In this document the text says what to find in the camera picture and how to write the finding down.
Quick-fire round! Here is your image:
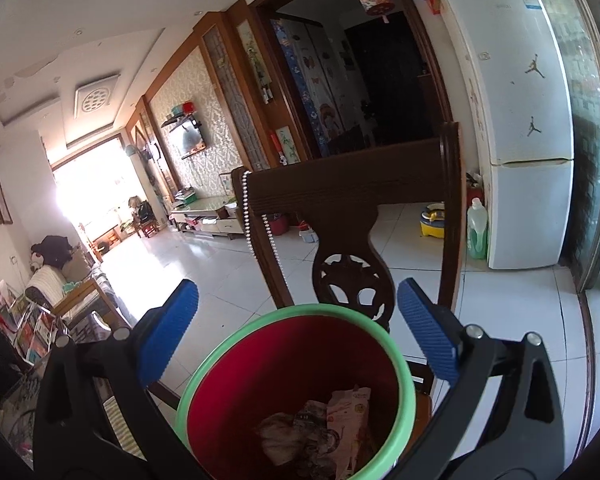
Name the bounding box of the white television cabinet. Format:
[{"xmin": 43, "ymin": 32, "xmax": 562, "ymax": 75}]
[{"xmin": 169, "ymin": 195, "xmax": 243, "ymax": 236}]

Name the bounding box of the wall television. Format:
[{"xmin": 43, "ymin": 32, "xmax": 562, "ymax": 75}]
[{"xmin": 177, "ymin": 120, "xmax": 207, "ymax": 158}]

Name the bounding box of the wall shelf with containers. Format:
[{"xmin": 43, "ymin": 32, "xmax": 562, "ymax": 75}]
[{"xmin": 161, "ymin": 101, "xmax": 201, "ymax": 128}]

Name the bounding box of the pink snack box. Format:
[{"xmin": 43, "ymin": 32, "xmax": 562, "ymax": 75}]
[{"xmin": 325, "ymin": 385, "xmax": 373, "ymax": 466}]

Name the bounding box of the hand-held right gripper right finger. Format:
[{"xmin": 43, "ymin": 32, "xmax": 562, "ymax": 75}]
[{"xmin": 396, "ymin": 277, "xmax": 566, "ymax": 480}]

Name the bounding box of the magazine rack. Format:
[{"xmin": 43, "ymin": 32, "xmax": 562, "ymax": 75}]
[{"xmin": 0, "ymin": 280, "xmax": 71, "ymax": 376}]

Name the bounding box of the yellow potty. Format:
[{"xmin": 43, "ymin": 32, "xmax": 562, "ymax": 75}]
[{"xmin": 419, "ymin": 201, "xmax": 448, "ymax": 238}]

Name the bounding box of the red bin with green rim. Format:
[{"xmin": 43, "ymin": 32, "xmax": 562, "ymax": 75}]
[{"xmin": 176, "ymin": 302, "xmax": 417, "ymax": 480}]

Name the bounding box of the printed door curtain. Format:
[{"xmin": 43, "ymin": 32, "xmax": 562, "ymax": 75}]
[{"xmin": 270, "ymin": 19, "xmax": 346, "ymax": 158}]

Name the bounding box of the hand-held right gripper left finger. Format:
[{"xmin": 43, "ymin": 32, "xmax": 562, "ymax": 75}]
[{"xmin": 32, "ymin": 279, "xmax": 211, "ymax": 480}]

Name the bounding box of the square ceiling light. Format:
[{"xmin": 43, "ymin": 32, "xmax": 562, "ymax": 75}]
[{"xmin": 74, "ymin": 75, "xmax": 121, "ymax": 118}]

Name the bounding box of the white refrigerator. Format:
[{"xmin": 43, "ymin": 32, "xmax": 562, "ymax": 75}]
[{"xmin": 439, "ymin": 0, "xmax": 576, "ymax": 271}]

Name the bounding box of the silver bead necklace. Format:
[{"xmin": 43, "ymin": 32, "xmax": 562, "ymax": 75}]
[{"xmin": 241, "ymin": 170, "xmax": 286, "ymax": 276}]

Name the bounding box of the green detergent bottle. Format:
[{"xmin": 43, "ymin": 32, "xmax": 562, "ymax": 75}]
[{"xmin": 466, "ymin": 197, "xmax": 490, "ymax": 261}]

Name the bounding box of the printed paper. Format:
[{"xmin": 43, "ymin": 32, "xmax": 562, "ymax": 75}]
[{"xmin": 255, "ymin": 412, "xmax": 306, "ymax": 461}]

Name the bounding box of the dark wooden chair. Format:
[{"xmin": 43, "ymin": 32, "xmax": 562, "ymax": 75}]
[{"xmin": 231, "ymin": 122, "xmax": 463, "ymax": 411}]

